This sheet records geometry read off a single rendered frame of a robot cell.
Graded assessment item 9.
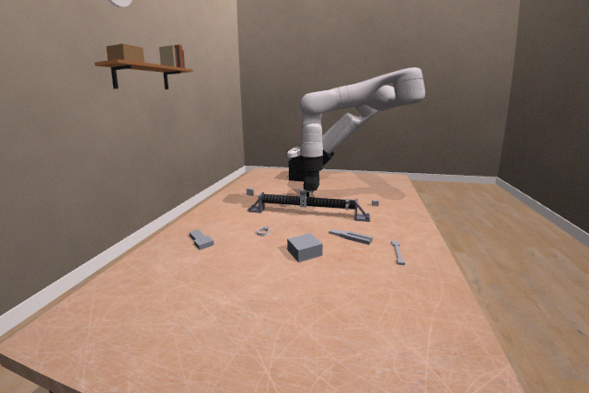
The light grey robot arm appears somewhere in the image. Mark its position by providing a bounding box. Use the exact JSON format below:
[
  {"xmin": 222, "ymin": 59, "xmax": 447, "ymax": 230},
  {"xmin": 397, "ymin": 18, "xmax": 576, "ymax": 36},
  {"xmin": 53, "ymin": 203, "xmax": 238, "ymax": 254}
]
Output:
[{"xmin": 300, "ymin": 67, "xmax": 425, "ymax": 154}]

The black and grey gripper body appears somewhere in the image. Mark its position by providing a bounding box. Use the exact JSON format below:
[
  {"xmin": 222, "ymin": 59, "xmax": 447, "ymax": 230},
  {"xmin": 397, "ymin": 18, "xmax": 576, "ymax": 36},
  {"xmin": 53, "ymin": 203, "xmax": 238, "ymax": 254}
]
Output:
[{"xmin": 287, "ymin": 141, "xmax": 324, "ymax": 191}]

